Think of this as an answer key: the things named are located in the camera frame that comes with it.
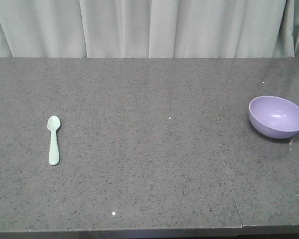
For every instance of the pale green plastic spoon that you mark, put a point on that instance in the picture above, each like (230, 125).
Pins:
(53, 125)

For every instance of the purple plastic bowl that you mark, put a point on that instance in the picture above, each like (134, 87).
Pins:
(274, 117)

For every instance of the white curtain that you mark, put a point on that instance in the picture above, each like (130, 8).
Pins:
(149, 28)

